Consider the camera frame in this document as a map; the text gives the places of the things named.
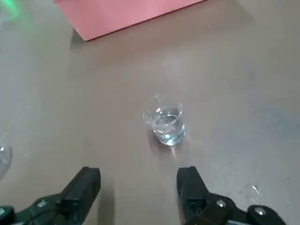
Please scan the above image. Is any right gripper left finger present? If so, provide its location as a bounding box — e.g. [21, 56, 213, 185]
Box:
[0, 166, 101, 225]

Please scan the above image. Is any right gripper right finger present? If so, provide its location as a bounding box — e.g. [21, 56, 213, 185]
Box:
[176, 166, 288, 225]

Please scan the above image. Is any large glass beaker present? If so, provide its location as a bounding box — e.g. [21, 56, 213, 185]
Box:
[0, 144, 12, 182]

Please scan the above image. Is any pink plastic container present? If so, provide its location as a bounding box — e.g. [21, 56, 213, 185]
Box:
[52, 0, 207, 42]

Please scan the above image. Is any small glass beaker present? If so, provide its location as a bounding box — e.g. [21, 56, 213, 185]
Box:
[142, 94, 187, 146]

